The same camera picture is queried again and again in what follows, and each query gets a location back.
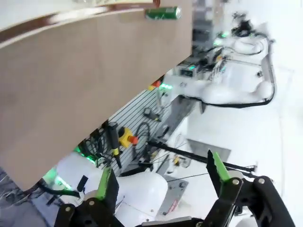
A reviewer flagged black-handled tool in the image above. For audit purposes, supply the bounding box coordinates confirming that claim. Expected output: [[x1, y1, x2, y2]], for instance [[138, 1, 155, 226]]
[[107, 122, 123, 169]]

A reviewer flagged electronics box with green lights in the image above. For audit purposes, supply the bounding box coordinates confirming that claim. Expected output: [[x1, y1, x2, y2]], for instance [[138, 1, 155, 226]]
[[175, 46, 228, 79]]

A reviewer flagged grey plate with red label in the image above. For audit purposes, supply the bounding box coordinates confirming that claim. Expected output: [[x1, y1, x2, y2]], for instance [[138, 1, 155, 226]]
[[156, 175, 190, 216]]

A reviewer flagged green drink can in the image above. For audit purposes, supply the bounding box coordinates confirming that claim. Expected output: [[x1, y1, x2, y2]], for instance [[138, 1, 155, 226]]
[[145, 6, 183, 21]]

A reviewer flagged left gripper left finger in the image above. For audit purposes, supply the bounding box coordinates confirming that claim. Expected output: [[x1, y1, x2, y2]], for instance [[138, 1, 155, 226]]
[[53, 166, 120, 227]]

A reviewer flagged black tripod rod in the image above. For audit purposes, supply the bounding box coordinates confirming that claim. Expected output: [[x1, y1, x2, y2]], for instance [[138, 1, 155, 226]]
[[147, 140, 258, 175]]

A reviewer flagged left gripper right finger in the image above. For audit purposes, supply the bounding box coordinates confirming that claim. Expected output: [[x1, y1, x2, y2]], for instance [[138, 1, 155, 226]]
[[203, 148, 296, 227]]

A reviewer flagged black power adapter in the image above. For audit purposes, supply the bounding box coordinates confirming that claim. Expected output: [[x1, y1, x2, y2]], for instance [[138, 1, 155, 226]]
[[143, 107, 161, 122]]

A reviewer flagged yellow emergency stop button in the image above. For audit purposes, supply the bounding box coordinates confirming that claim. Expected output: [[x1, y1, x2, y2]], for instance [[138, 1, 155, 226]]
[[148, 80, 161, 92], [117, 127, 139, 148]]

